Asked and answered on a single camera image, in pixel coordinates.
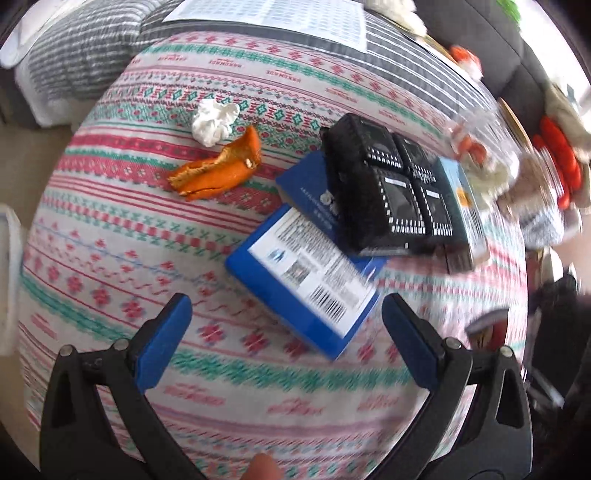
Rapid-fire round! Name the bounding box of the orange peel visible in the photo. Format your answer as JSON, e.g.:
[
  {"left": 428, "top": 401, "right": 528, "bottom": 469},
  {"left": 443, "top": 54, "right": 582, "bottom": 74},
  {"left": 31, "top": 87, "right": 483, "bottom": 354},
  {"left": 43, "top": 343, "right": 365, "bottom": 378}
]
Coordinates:
[{"left": 167, "top": 125, "right": 263, "bottom": 201}]

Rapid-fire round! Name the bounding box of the white printed paper sheet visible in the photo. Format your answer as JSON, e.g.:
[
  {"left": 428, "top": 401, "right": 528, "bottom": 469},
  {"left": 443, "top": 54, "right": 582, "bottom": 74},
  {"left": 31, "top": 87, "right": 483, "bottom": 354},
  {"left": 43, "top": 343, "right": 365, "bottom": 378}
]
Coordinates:
[{"left": 164, "top": 0, "right": 367, "bottom": 53}]

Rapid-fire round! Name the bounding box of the dark grey sofa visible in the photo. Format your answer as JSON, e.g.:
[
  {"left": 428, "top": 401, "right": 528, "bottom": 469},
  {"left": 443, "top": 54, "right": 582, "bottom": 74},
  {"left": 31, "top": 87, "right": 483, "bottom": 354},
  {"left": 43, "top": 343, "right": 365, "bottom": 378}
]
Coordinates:
[{"left": 415, "top": 0, "right": 549, "bottom": 135}]

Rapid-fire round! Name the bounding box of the blue book with barcode label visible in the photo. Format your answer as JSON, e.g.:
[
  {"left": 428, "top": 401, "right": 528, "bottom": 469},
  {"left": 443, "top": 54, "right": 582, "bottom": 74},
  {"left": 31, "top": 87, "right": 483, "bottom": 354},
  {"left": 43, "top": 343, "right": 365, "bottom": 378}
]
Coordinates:
[{"left": 225, "top": 204, "right": 386, "bottom": 360}]

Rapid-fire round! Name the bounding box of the white plush toy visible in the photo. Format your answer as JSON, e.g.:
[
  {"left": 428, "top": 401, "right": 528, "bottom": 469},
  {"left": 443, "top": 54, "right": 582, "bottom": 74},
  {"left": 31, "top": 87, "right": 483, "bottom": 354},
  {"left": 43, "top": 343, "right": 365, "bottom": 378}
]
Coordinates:
[{"left": 363, "top": 0, "right": 428, "bottom": 37}]

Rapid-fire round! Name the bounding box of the light blue drink carton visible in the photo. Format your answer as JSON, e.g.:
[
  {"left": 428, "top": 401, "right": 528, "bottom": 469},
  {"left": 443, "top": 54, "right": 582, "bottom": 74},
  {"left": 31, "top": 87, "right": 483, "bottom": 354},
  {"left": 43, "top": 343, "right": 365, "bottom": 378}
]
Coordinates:
[{"left": 434, "top": 157, "right": 490, "bottom": 274}]

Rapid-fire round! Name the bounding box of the grey striped quilt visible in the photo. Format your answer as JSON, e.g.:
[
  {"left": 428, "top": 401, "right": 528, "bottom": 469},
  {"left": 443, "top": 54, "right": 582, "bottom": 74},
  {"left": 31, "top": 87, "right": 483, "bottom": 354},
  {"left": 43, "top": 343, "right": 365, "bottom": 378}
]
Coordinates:
[{"left": 15, "top": 1, "right": 496, "bottom": 128}]

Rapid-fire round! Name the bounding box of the left hand thumb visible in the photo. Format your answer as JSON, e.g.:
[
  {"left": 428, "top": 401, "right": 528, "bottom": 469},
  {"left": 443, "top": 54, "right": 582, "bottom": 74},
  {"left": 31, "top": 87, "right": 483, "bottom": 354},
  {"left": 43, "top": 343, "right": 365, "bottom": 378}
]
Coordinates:
[{"left": 240, "top": 453, "right": 283, "bottom": 480}]

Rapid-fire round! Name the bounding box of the glass jar with wooden lid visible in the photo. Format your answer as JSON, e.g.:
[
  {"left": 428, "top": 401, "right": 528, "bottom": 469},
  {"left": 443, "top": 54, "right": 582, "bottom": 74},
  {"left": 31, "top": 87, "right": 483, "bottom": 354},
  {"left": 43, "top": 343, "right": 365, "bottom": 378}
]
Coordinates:
[{"left": 447, "top": 107, "right": 520, "bottom": 211}]

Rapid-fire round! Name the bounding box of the crumpled white tissue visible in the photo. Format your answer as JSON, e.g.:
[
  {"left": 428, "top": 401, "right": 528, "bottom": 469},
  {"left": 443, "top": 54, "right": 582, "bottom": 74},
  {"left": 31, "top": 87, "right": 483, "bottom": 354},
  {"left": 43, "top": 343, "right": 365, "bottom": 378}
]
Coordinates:
[{"left": 190, "top": 99, "right": 240, "bottom": 147}]

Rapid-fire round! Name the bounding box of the plastic jar of seeds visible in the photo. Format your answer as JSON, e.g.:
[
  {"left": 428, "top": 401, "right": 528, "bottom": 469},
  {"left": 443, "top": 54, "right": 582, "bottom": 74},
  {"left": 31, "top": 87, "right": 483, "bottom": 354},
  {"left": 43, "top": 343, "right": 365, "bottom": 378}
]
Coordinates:
[{"left": 497, "top": 151, "right": 565, "bottom": 250}]

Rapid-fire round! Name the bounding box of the dark blue book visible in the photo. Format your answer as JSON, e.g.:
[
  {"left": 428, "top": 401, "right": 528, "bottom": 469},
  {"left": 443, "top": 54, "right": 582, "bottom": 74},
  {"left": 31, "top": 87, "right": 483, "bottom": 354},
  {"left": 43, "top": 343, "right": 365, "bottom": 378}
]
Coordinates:
[{"left": 276, "top": 151, "right": 339, "bottom": 239}]

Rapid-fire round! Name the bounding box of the patterned red green tablecloth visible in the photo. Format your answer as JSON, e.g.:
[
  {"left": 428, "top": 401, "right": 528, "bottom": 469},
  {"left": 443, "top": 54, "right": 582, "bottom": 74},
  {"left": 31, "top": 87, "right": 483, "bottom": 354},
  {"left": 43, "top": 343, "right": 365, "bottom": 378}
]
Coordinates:
[{"left": 18, "top": 31, "right": 532, "bottom": 479}]

